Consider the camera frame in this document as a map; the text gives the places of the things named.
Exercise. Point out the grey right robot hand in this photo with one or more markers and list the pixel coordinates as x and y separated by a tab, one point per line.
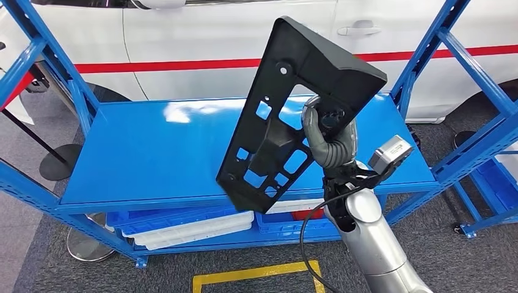
313	129

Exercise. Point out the black plastic plate frame part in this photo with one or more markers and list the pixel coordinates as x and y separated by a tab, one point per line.
323	60

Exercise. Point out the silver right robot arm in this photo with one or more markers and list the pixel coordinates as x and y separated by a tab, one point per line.
372	242

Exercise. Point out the blue metal shelf rack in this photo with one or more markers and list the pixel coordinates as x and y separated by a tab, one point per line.
485	220
141	153

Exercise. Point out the small red item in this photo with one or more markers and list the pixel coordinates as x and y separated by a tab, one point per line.
307	214

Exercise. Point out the black ribbed object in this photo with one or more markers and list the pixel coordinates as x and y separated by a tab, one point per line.
413	137

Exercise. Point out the blue plastic crate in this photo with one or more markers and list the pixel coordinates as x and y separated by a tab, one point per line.
162	220
275	226

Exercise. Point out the white car with red stripe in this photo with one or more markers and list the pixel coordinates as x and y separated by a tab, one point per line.
202	36

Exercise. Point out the black stanchion base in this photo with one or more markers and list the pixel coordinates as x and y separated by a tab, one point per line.
464	139

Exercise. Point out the small black caster wheel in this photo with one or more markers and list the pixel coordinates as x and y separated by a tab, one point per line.
458	229

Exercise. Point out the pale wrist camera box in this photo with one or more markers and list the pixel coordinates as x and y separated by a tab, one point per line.
390	153

